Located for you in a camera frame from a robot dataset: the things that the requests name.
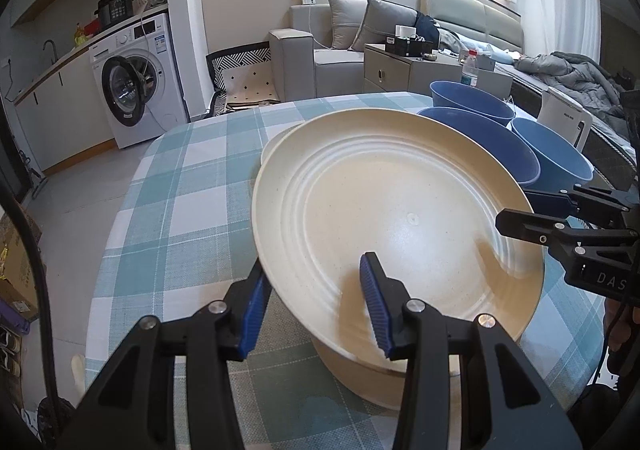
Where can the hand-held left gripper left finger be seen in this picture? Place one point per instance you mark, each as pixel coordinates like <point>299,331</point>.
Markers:
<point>255,315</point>

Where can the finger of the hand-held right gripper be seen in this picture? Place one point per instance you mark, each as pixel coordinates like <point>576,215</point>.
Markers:
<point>550,202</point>
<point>525,225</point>

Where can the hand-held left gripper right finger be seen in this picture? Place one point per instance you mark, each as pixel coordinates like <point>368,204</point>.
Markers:
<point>377,310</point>

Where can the blue bowl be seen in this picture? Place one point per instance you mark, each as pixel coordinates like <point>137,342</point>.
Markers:
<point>555,155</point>
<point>500,150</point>
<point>470,97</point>

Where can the marble top coffee table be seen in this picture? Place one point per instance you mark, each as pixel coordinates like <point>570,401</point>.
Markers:
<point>610,155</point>

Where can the white electric kettle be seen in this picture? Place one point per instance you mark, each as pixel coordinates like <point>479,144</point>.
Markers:
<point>560,115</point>

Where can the teal checkered tablecloth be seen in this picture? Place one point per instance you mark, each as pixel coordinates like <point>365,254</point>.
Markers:
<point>200,210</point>

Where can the grey padded jacket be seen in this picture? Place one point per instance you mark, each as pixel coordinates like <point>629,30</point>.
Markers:
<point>575,75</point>

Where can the clear water bottle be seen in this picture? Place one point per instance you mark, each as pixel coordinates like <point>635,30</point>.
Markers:
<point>469,72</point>

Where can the light blue pillow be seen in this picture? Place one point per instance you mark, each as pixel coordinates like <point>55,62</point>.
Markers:
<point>502,56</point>

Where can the grey bedside cabinet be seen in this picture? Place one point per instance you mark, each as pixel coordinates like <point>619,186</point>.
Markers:
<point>400,75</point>

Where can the black tissue box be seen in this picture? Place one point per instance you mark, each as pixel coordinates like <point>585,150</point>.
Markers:
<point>407,47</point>

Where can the dark navy garment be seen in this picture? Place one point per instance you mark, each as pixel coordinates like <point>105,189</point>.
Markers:
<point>427,30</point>

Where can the dark grey cushion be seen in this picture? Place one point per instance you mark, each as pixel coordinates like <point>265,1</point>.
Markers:
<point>385,25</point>

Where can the cardboard box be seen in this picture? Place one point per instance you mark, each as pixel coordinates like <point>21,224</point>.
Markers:
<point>15,270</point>

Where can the white washing machine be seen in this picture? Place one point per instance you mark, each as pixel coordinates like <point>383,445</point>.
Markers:
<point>150,90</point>

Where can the grey sofa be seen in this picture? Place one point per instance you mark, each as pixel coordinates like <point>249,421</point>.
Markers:
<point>295,65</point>

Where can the light grey cushion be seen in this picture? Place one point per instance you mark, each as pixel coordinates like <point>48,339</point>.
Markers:
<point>342,25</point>

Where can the kitchen counter cabinet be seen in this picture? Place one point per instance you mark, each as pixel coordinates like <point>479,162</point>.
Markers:
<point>65,115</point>

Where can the yellow bottle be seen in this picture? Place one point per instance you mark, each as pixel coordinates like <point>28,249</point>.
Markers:
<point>80,35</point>

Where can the black pressure cooker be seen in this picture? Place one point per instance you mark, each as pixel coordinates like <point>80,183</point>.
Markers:
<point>115,10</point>

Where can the kitchen faucet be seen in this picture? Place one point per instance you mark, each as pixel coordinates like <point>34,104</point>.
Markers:
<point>50,47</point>

